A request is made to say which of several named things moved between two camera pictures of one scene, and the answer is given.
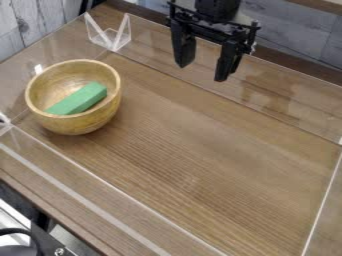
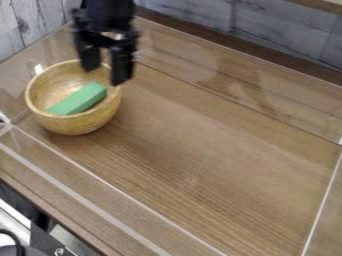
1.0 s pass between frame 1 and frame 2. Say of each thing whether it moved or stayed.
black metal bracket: stayed
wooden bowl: stayed
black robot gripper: moved
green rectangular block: stayed
